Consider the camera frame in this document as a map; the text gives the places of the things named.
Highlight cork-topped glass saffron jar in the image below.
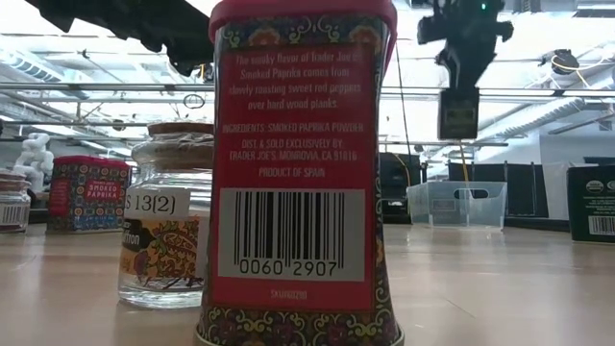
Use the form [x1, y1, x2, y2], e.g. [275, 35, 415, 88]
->
[0, 167, 33, 235]
[117, 120, 216, 309]

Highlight white robot figure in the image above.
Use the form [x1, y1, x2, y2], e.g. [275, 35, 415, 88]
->
[12, 132, 55, 193]

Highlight black screen panel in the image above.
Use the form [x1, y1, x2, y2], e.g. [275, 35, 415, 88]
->
[378, 152, 425, 201]

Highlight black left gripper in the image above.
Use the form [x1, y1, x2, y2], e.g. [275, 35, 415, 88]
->
[143, 0, 215, 78]

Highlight black partition panels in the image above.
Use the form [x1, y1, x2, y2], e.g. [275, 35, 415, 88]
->
[446, 161, 550, 218]

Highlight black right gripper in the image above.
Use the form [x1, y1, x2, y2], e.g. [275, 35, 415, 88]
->
[436, 13, 514, 90]

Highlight white board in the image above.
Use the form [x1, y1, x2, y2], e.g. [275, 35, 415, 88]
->
[541, 161, 571, 221]

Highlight black ceiling cable reel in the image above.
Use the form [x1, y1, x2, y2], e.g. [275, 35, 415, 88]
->
[540, 47, 582, 76]

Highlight clear plastic bin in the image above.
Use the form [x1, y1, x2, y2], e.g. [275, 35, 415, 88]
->
[406, 180, 509, 230]

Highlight red-lidded smoked paprika tin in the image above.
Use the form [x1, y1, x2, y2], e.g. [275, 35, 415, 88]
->
[194, 0, 406, 346]
[46, 154, 133, 234]

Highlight black green spice tin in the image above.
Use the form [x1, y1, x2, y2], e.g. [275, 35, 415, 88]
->
[565, 164, 615, 245]
[436, 87, 480, 141]
[430, 197, 457, 214]

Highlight horizontal metal pipe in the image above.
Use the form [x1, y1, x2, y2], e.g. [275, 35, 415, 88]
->
[0, 118, 150, 129]

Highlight hanging wire ring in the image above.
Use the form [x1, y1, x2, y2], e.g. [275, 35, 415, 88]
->
[182, 93, 207, 111]

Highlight black hanging cable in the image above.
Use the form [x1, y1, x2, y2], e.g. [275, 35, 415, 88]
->
[392, 40, 414, 162]

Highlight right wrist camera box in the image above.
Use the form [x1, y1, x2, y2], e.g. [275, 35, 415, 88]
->
[416, 16, 446, 47]

